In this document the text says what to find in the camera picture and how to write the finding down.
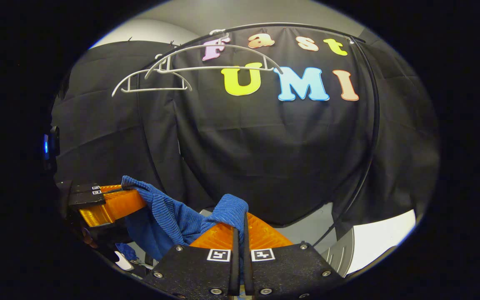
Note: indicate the white plastic clothes hanger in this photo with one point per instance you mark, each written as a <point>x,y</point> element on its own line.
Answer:
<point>152,89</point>
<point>198,69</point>

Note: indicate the black backdrop cloth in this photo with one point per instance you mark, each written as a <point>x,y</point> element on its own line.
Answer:
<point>265,158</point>

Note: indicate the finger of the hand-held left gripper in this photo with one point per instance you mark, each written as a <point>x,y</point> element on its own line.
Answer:
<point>115,208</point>
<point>83,187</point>

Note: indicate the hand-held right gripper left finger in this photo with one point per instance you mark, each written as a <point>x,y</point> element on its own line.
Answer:
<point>235,271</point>

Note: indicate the grey ribbed panel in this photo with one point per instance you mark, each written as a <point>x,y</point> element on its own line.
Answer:
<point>340,254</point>

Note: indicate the small white object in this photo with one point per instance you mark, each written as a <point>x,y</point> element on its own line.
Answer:
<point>123,260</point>

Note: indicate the white flat panel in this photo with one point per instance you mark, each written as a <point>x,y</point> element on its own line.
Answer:
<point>383,241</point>

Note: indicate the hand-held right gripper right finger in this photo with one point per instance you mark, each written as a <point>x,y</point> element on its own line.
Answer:
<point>247,271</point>

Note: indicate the black metal clothes rack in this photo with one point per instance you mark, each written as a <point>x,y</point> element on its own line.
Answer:
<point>376,129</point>

